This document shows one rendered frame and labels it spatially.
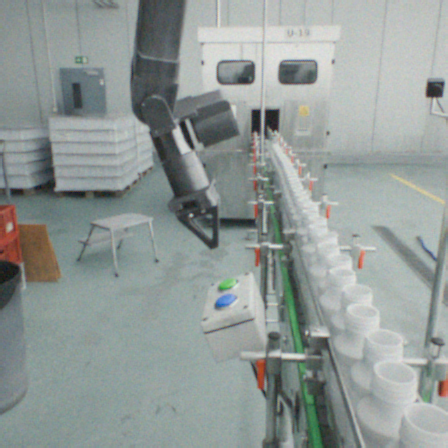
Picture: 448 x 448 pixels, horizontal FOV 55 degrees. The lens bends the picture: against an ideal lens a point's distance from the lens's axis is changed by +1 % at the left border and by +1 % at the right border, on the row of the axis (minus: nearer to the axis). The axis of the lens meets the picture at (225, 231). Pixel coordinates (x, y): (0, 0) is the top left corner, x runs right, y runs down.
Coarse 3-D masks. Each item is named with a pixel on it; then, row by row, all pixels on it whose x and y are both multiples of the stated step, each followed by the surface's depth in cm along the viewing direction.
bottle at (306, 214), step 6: (306, 210) 97; (312, 210) 97; (306, 216) 95; (312, 216) 95; (318, 216) 96; (306, 222) 95; (300, 228) 96; (306, 228) 95; (300, 234) 96; (300, 240) 96; (300, 246) 96; (294, 258) 99; (300, 264) 97; (294, 276) 100
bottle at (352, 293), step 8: (344, 288) 57; (352, 288) 58; (360, 288) 58; (368, 288) 57; (344, 296) 56; (352, 296) 55; (360, 296) 55; (368, 296) 55; (344, 304) 56; (368, 304) 56; (336, 312) 59; (344, 312) 56; (336, 320) 57; (344, 320) 56; (336, 328) 56; (344, 328) 56; (336, 336) 57; (328, 360) 59; (328, 368) 60; (328, 376) 60; (328, 384) 60
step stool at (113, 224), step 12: (120, 216) 385; (132, 216) 385; (144, 216) 385; (108, 228) 351; (120, 228) 356; (84, 240) 383; (96, 240) 384; (108, 240) 386; (120, 240) 419; (156, 252) 388
